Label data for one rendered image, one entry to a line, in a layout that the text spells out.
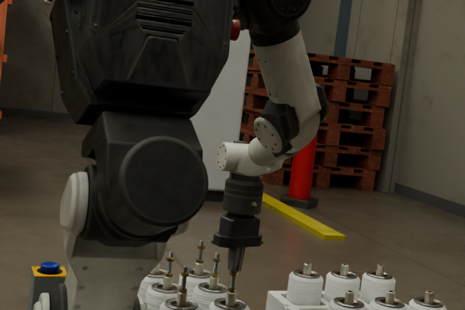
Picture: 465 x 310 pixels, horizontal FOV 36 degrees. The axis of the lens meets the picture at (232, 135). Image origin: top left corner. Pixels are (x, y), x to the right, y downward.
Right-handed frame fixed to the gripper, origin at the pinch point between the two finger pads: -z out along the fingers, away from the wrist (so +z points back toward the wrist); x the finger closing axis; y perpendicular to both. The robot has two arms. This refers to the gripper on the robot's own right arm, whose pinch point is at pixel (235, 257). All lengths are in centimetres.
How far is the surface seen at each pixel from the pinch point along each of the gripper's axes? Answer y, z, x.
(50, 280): -10.6, -5.8, 39.7
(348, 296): 8.0, -9.2, -29.8
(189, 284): -20.5, -13.0, -1.6
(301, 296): -12.3, -16.1, -33.0
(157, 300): -11.6, -12.9, 12.5
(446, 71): -211, 63, -330
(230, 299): 0.9, -9.5, 0.7
